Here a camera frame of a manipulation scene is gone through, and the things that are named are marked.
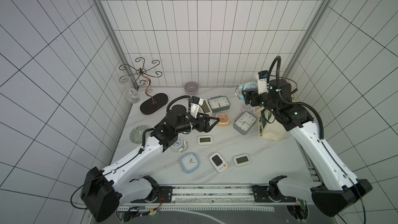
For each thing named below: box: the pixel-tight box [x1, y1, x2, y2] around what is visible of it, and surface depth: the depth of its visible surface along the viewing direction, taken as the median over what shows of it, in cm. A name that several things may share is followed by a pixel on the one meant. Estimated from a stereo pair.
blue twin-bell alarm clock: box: [234, 81, 259, 101], surface depth 71 cm
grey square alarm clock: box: [232, 110, 258, 136], surface depth 99 cm
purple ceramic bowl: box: [183, 81, 199, 95], surface depth 116 cm
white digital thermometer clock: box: [232, 153, 251, 167], surface depth 83 cm
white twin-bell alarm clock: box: [170, 136, 189, 153], surface depth 87 cm
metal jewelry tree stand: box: [119, 57, 169, 115], surface depth 94 cm
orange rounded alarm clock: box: [215, 112, 231, 127], surface depth 100 cm
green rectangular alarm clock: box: [207, 95, 231, 114], surface depth 109 cm
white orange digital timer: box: [209, 152, 229, 173], surface depth 81 cm
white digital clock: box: [198, 98, 213, 115], surface depth 102 cm
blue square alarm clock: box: [180, 152, 201, 174], surface depth 82 cm
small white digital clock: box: [197, 135, 213, 146], surface depth 90 cm
